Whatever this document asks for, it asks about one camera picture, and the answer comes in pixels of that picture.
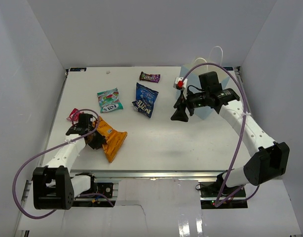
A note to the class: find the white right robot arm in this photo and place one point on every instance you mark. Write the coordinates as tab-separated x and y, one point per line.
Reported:
268	158

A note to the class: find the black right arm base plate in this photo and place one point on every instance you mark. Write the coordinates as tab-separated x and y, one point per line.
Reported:
211	190

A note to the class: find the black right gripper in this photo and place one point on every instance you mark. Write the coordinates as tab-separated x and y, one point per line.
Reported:
180	114

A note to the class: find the aluminium front frame rail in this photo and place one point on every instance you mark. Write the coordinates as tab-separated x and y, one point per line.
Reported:
149	173

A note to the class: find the teal Fox's candy bag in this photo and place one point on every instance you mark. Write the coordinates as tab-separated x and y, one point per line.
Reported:
109	101

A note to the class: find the orange honey dijon chip bag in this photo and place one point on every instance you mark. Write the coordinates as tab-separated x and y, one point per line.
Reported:
113	139

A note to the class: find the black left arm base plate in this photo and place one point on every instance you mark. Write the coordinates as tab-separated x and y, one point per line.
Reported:
104	188

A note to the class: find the red crumpled candy wrapper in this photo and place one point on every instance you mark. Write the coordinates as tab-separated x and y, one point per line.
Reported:
74	115

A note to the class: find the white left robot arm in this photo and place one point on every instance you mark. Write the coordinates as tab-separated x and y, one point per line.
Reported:
53	186

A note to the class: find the blue corner label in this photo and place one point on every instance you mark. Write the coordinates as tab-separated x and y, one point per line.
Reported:
77	69

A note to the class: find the brown purple M&M's pack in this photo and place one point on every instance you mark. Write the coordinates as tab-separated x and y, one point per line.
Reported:
155	78

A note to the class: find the blue kettle chip bag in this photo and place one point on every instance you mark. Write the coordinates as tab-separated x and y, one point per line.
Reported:
145	100

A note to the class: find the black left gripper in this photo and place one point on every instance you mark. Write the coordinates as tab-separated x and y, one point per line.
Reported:
98	144

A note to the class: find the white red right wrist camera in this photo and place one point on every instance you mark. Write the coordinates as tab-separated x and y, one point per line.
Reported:
180	83

